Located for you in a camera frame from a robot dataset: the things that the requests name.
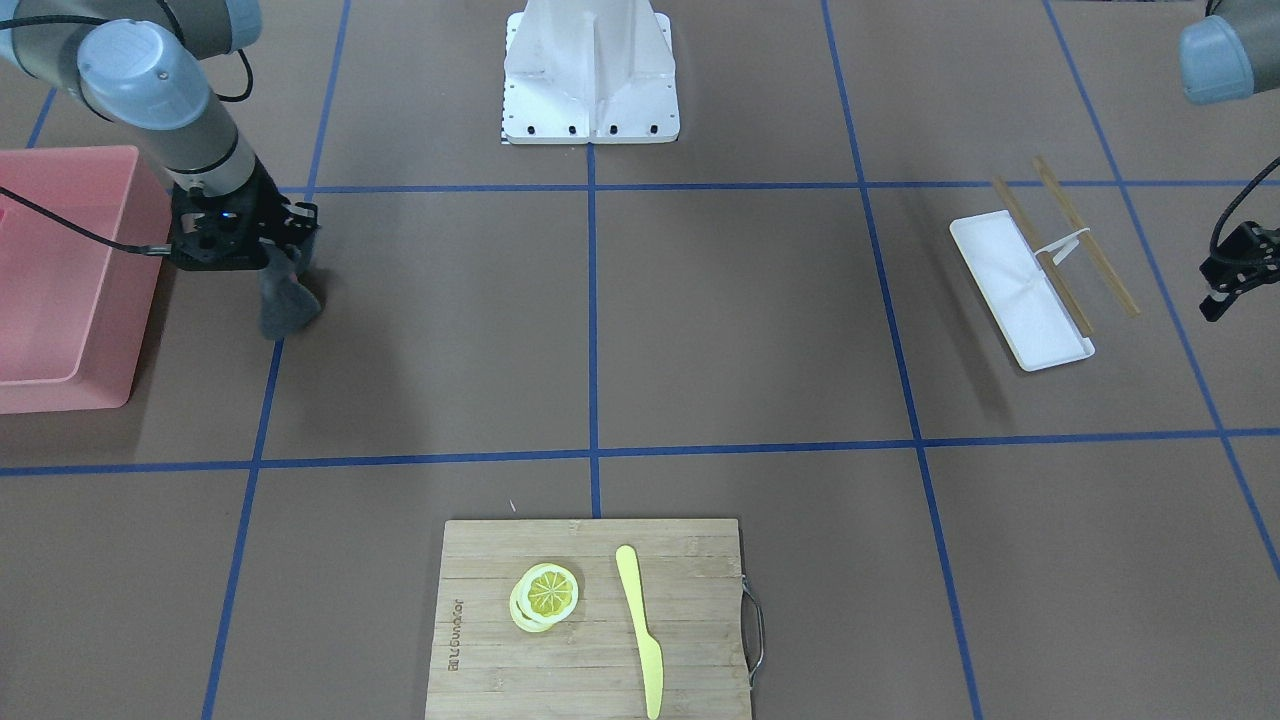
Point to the dark grey cloth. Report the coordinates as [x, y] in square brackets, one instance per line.
[287, 305]

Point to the pink plastic bin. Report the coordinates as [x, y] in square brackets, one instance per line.
[74, 306]

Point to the white rectangular tray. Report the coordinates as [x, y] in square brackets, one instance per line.
[1031, 317]

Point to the wooden cutting board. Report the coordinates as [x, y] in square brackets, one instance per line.
[588, 666]

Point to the yellow plastic knife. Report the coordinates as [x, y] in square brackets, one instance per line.
[648, 648]

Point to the wooden chopstick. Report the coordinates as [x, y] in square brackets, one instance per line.
[1044, 259]
[1085, 235]

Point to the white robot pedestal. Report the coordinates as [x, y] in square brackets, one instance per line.
[581, 72]

